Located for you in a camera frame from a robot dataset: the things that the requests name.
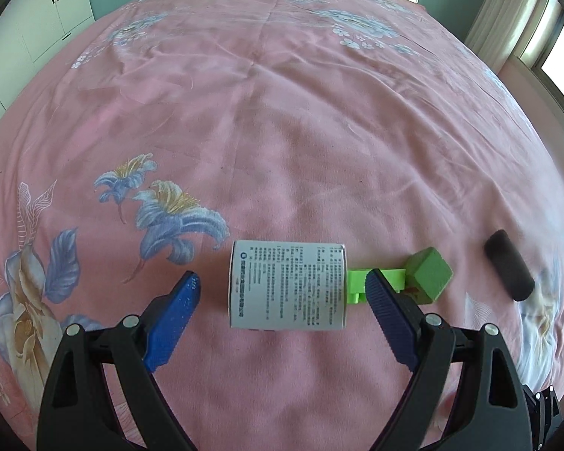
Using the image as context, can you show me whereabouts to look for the window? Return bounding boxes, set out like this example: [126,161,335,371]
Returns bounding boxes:
[519,0,564,118]

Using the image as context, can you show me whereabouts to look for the white wardrobe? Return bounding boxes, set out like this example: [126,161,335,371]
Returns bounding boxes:
[0,0,95,109]

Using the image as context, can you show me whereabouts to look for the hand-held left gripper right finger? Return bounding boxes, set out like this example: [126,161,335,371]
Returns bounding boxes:
[364,268,532,451]

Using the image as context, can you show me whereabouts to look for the black foam cylinder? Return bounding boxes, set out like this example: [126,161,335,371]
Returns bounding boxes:
[483,229,535,301]

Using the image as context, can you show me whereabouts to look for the green plastic block piece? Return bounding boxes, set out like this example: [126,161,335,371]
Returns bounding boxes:
[347,247,453,305]

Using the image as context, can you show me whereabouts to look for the pink floral bedsheet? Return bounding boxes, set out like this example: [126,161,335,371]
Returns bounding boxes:
[0,0,564,451]

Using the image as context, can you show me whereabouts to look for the cream curtain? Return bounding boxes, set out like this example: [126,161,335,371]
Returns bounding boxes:
[465,0,553,73]

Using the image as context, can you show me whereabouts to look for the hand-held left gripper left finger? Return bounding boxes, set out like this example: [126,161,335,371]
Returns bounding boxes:
[36,270,203,451]

